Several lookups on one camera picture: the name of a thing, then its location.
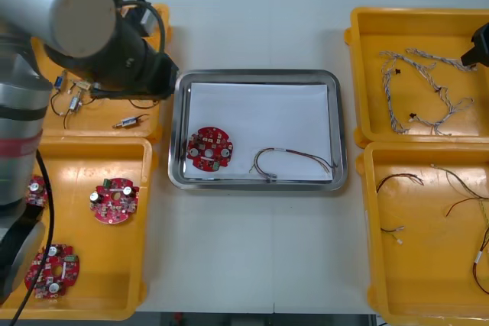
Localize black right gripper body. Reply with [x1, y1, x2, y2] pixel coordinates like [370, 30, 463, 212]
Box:
[471, 22, 489, 53]

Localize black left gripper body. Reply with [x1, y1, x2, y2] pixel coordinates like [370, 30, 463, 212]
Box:
[144, 53, 180, 102]

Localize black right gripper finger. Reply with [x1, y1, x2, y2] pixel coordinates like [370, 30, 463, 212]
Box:
[460, 47, 489, 70]

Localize blue label metal solenoid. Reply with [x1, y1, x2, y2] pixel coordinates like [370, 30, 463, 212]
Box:
[112, 114, 151, 130]
[50, 69, 70, 117]

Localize tan label metal solenoid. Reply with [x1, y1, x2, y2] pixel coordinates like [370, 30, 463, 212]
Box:
[67, 79, 95, 94]

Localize yellow-orange plastic bin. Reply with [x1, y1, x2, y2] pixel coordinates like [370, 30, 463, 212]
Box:
[343, 7, 489, 147]
[30, 3, 173, 144]
[0, 137, 158, 321]
[355, 141, 489, 326]

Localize round red circuit board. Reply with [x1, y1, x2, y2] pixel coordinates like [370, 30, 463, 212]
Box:
[89, 176, 141, 224]
[24, 244, 81, 300]
[25, 175, 50, 207]
[186, 126, 234, 172]

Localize steel tray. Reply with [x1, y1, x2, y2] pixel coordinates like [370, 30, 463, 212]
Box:
[167, 69, 348, 192]

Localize white sheet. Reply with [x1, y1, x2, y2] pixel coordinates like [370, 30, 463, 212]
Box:
[186, 82, 332, 182]

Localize green-yellow harness white connectors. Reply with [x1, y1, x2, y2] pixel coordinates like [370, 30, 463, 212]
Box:
[381, 225, 406, 245]

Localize thin green-yellow wire harness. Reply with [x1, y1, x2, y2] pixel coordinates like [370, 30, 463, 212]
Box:
[430, 164, 489, 228]

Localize dark red black wire harness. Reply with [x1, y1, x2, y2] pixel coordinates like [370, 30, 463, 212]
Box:
[376, 173, 425, 194]

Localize red black green wire harness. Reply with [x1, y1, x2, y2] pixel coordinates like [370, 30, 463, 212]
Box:
[250, 146, 339, 184]

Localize red yellow wire harness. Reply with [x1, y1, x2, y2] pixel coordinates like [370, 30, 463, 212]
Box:
[468, 222, 489, 295]

